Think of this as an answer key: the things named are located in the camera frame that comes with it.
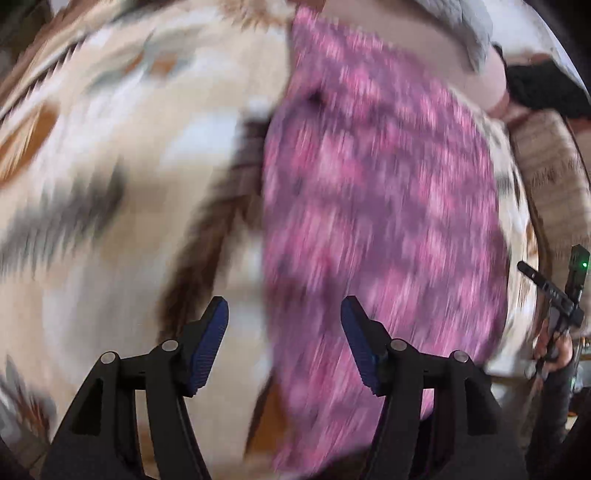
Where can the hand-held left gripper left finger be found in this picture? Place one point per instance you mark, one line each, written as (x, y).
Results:
(208, 344)

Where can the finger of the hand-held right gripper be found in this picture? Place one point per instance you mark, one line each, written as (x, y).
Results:
(533, 273)

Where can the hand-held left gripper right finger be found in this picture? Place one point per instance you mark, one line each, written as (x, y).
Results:
(362, 350)

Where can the purple floral cloth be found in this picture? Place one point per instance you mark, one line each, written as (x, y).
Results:
(369, 184)

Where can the person's right forearm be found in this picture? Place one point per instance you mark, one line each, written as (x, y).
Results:
(551, 415)

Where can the person's right hand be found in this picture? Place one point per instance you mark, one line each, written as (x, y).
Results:
(556, 350)

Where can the brown striped cushion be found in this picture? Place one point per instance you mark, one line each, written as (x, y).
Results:
(554, 184)

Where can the black cloth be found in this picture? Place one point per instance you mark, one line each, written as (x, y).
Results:
(545, 87)

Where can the pink bolster pillow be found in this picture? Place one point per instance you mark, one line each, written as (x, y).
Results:
(480, 87)

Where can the leaf print beige blanket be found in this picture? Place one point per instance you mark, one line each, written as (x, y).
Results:
(138, 138)

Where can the grey fleece cloth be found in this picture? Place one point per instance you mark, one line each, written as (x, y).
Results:
(461, 27)

